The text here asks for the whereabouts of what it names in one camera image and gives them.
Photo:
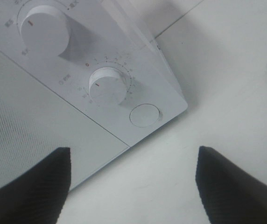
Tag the round white door button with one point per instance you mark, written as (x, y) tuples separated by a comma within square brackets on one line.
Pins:
[(144, 115)]

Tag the lower white timer knob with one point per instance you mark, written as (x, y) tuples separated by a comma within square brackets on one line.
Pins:
[(107, 86)]

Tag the white microwave door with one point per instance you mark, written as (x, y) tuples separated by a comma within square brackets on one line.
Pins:
[(34, 122)]

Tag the upper white power knob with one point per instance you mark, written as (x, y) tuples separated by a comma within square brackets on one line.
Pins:
[(46, 31)]

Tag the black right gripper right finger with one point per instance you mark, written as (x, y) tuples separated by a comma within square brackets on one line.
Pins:
[(228, 194)]

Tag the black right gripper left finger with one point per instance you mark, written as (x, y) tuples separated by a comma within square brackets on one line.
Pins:
[(38, 195)]

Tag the white microwave oven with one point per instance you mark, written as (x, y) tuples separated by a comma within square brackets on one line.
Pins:
[(104, 33)]

